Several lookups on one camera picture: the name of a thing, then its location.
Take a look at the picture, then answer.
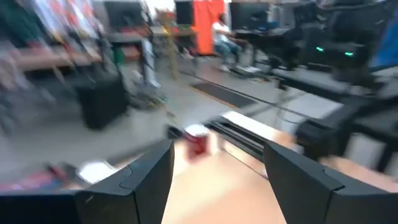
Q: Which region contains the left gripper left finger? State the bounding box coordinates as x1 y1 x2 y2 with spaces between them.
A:
0 139 175 224

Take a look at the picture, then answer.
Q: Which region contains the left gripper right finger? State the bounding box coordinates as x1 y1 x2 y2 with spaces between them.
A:
263 141 398 224

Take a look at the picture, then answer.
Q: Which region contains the red cola can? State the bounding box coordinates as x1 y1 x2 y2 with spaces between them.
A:
183 124 215 162

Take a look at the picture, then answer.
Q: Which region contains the black computer tower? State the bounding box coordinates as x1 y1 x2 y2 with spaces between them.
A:
74 73 130 130

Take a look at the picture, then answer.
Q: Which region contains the grey side desk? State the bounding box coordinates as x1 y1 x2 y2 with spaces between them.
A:
272 65 398 106

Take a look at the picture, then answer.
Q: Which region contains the black floor mat orange edge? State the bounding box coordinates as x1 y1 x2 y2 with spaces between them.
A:
190 81 259 109

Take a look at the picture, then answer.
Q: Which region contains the black computer monitor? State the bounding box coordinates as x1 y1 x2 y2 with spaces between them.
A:
104 0 147 29
229 1 271 30

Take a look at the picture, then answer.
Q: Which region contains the orange-red fabric backdrop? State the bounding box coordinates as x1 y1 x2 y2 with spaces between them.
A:
191 0 225 56

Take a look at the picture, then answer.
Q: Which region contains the wooden workbench grey steel frame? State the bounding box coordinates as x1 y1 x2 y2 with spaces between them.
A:
0 46 105 134

